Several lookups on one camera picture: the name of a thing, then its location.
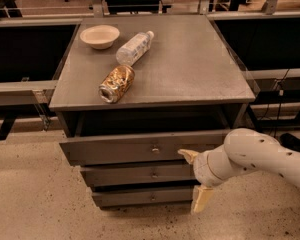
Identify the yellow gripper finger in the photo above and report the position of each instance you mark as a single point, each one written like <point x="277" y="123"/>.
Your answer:
<point x="200" y="198"/>
<point x="189" y="155"/>

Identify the grey drawer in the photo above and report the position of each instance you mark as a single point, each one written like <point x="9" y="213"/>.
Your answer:
<point x="133" y="148"/>
<point x="143" y="196"/>
<point x="137" y="173"/>

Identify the grey bottom drawer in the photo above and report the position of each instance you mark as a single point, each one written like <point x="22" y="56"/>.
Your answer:
<point x="143" y="196"/>

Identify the grey middle drawer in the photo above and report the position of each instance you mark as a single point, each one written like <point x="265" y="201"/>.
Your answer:
<point x="137" y="173"/>

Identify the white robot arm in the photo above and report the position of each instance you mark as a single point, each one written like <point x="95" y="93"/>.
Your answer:
<point x="242" y="152"/>

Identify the clear plastic water bottle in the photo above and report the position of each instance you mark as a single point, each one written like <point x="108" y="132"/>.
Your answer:
<point x="135" y="48"/>

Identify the grey top drawer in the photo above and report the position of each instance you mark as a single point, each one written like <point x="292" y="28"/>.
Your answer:
<point x="133" y="148"/>

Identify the gold soda can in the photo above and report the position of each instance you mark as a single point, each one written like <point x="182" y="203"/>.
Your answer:
<point x="116" y="83"/>

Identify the grey wooden drawer cabinet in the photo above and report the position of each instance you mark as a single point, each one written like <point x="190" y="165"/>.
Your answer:
<point x="187" y="81"/>

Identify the black shoe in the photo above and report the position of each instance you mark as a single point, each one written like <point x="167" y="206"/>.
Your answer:
<point x="290" y="141"/>

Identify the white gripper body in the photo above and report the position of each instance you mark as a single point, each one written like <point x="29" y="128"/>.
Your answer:
<point x="201" y="170"/>

